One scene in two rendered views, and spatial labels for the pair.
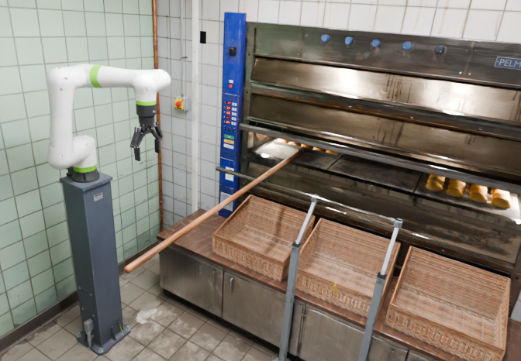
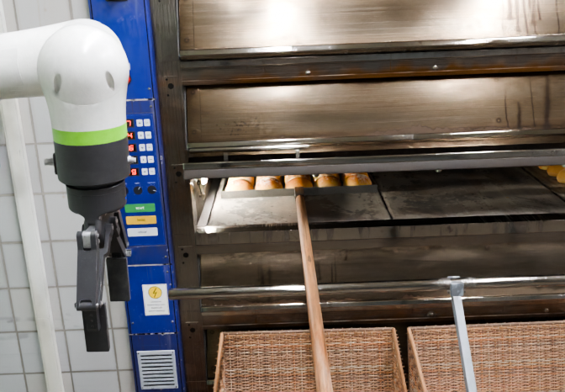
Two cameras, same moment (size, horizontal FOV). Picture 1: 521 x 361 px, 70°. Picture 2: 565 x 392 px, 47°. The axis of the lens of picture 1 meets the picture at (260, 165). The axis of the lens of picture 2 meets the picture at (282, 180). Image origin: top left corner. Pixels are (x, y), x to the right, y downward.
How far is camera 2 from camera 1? 1.17 m
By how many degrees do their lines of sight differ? 26
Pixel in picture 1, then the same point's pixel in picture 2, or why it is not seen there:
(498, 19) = not seen: outside the picture
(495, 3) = not seen: outside the picture
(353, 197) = (467, 258)
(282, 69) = (258, 13)
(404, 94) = (548, 18)
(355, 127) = (454, 108)
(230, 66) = (116, 28)
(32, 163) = not seen: outside the picture
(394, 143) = (542, 123)
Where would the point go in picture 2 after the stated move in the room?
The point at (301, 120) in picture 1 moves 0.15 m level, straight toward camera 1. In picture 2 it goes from (329, 122) to (353, 132)
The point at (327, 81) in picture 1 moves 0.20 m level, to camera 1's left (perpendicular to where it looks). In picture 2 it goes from (377, 21) to (315, 26)
